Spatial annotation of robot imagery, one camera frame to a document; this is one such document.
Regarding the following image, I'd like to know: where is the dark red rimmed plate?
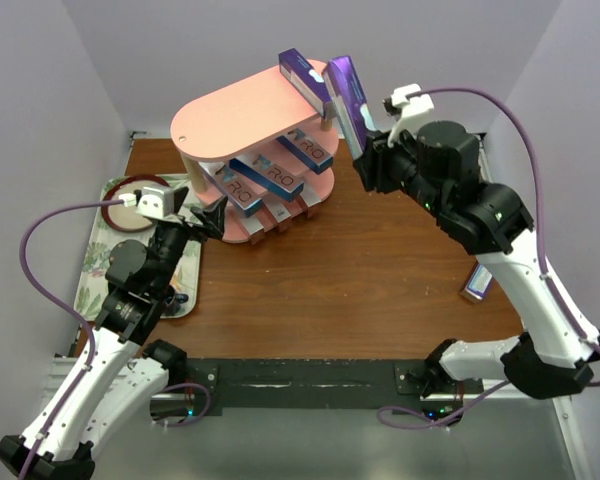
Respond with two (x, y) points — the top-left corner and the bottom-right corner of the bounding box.
(101, 174), (168, 233)

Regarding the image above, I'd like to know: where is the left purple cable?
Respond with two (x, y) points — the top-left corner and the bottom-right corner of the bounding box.
(17, 197), (131, 480)

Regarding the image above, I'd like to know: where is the blue toothpaste box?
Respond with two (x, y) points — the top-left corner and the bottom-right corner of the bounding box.
(229, 154), (304, 202)
(200, 162), (262, 217)
(276, 128), (333, 174)

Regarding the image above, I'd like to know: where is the floral serving tray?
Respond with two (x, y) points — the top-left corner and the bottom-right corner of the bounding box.
(74, 174), (201, 321)

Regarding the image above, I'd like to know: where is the aluminium frame rail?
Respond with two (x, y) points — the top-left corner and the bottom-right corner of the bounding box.
(467, 132), (571, 451)

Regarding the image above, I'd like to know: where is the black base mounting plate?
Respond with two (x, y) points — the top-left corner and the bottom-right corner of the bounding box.
(149, 357), (485, 419)

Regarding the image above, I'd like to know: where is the purple toothpaste box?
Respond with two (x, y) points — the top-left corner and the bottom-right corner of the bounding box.
(278, 48), (335, 120)
(322, 55), (376, 159)

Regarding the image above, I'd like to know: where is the pink three-tier shelf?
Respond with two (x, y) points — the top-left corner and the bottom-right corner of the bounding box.
(170, 66), (339, 244)

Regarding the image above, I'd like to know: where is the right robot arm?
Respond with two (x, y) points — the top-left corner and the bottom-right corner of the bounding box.
(353, 121), (600, 399)

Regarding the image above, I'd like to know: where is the purple toothpaste box edge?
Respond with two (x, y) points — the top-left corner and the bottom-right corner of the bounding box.
(459, 263), (493, 303)

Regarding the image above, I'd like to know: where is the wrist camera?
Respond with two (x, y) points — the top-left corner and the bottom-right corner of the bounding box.
(117, 185), (176, 220)
(383, 83), (434, 148)

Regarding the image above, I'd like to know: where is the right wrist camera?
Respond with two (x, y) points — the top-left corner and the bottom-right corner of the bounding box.
(383, 83), (434, 148)

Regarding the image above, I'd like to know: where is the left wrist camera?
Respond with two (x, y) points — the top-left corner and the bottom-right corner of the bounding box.
(117, 185), (176, 220)

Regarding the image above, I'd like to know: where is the dark mug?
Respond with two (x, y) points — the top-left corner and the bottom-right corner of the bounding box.
(172, 293), (189, 304)

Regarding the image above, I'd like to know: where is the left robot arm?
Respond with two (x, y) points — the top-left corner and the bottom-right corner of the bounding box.
(0, 186), (228, 479)

